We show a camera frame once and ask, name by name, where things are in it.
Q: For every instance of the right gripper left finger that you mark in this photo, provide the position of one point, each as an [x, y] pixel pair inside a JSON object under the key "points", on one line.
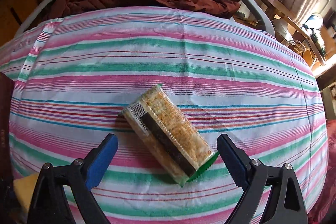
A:
{"points": [[49, 202]]}

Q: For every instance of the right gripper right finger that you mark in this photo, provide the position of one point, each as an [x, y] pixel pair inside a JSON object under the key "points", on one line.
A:
{"points": [[285, 202]]}

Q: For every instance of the yellow sponge block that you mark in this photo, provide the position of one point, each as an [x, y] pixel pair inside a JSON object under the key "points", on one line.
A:
{"points": [[24, 188]]}

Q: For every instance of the green cracker packet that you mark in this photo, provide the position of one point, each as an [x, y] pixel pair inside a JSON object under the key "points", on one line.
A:
{"points": [[169, 135]]}

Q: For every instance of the striped bed cover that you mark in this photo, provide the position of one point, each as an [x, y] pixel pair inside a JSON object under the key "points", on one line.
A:
{"points": [[74, 75]]}

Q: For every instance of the wooden desk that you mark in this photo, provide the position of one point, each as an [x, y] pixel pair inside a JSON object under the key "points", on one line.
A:
{"points": [[275, 7]]}

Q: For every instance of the grey bed rail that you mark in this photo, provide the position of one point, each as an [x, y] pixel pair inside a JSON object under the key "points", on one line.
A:
{"points": [[264, 22]]}

